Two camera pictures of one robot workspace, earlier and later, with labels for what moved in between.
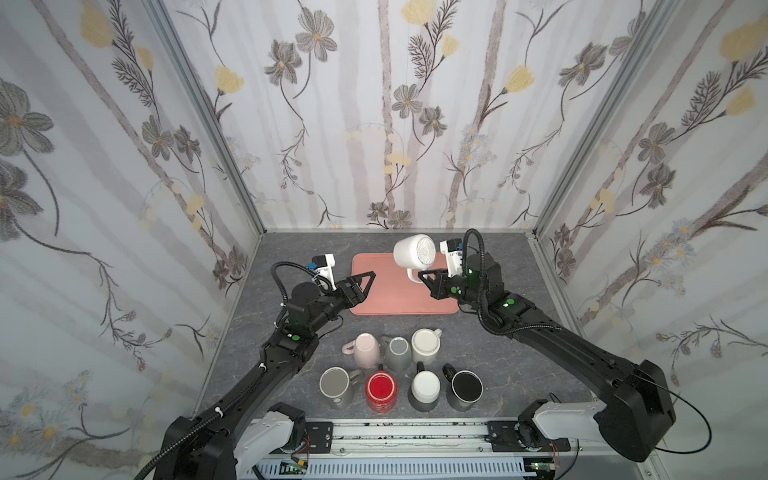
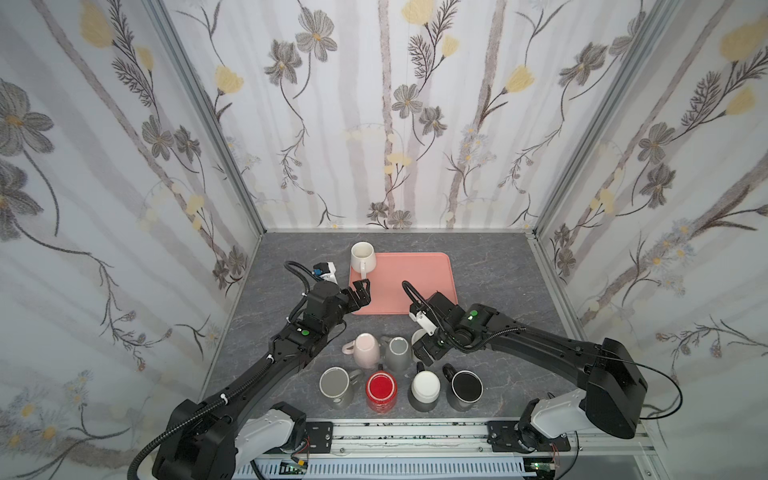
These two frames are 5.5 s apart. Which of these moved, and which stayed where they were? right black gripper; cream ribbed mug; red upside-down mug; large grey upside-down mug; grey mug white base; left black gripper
Moved: right black gripper; cream ribbed mug
Stayed: grey mug white base; red upside-down mug; large grey upside-down mug; left black gripper
